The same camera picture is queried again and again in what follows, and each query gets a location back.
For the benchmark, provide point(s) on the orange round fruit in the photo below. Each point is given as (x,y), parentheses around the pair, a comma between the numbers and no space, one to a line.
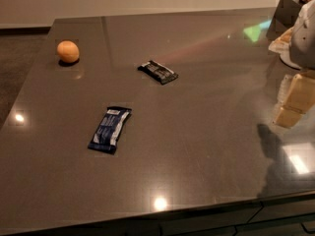
(68,51)

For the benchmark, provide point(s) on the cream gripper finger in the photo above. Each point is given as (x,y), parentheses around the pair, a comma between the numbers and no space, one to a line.
(286,118)
(301,93)

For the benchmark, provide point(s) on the dark grey box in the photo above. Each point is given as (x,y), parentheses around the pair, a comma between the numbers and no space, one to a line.
(284,18)

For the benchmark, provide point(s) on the black snack bar wrapper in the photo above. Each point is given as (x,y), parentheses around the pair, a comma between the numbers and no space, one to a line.
(158,72)

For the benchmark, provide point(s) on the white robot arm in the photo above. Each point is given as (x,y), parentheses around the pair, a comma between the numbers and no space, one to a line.
(296,47)

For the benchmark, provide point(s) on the blue rxbar blueberry wrapper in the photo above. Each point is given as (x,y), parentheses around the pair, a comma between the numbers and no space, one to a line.
(108,130)

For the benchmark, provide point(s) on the grey cabinet drawers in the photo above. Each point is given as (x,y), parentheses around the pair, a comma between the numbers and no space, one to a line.
(285,215)

